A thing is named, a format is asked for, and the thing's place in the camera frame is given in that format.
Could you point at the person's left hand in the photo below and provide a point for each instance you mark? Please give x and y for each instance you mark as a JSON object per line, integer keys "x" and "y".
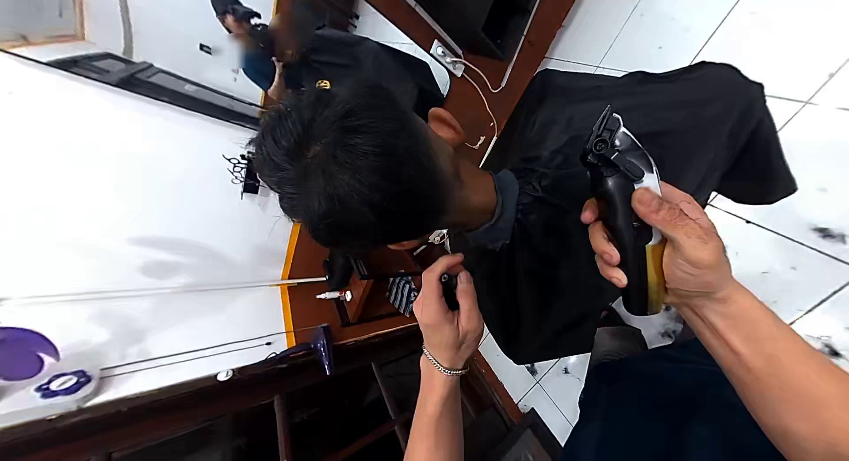
{"x": 441, "y": 328}

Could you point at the person's right hand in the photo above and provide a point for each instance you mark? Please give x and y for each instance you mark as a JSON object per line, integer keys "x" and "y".
{"x": 696, "y": 255}

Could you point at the person's right fingers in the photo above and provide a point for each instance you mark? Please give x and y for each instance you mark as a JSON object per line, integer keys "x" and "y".
{"x": 605, "y": 245}

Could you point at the person's left index finger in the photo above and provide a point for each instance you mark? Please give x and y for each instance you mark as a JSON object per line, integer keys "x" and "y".
{"x": 434, "y": 275}

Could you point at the person's right thumb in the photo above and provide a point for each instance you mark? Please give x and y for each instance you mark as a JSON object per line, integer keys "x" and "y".
{"x": 658, "y": 209}

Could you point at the person's left thumb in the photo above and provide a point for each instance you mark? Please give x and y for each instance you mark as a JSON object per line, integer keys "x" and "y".
{"x": 468, "y": 298}

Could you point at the small black tool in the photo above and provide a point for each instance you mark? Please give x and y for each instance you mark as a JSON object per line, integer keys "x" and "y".
{"x": 450, "y": 294}

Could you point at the black hair clipper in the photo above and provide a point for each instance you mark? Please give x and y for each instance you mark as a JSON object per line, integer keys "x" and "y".
{"x": 627, "y": 215}

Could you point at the person's right forearm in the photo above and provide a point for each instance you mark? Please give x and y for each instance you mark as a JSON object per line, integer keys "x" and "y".
{"x": 769, "y": 375}

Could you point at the person's left forearm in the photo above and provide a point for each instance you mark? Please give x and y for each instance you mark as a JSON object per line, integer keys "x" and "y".
{"x": 434, "y": 414}

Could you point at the black-and-white striped cloth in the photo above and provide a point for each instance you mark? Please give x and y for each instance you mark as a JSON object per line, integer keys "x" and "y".
{"x": 402, "y": 295}

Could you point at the black barber cape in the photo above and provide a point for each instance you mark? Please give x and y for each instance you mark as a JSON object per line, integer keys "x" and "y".
{"x": 564, "y": 248}

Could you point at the dark blue neck collar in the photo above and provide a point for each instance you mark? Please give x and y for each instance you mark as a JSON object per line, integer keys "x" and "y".
{"x": 505, "y": 212}

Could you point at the black object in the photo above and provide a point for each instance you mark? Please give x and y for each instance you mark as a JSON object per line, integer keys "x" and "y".
{"x": 339, "y": 269}

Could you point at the white tube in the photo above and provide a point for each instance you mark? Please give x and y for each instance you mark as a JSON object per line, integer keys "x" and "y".
{"x": 334, "y": 295}

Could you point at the purple hair dryer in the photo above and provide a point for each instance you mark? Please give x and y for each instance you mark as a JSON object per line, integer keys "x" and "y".
{"x": 322, "y": 351}

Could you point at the person's body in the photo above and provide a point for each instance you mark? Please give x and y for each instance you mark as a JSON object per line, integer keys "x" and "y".
{"x": 650, "y": 408}

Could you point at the dark wooden shelf unit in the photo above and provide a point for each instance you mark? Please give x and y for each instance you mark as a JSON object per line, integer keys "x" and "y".
{"x": 318, "y": 408}

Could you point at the brown wooden counter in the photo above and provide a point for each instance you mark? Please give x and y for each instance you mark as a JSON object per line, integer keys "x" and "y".
{"x": 484, "y": 79}

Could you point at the black scissors rack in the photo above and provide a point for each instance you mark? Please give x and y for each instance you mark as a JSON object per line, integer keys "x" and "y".
{"x": 250, "y": 182}

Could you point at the white power outlet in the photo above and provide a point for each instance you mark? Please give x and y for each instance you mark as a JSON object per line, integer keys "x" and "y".
{"x": 448, "y": 57}

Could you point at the small white round object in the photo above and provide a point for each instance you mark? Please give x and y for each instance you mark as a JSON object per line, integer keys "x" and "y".
{"x": 225, "y": 375}

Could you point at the purple and white container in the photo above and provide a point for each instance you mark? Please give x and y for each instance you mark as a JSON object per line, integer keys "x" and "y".
{"x": 26, "y": 358}

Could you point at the large wall mirror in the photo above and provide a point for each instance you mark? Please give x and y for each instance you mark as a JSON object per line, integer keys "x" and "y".
{"x": 152, "y": 69}

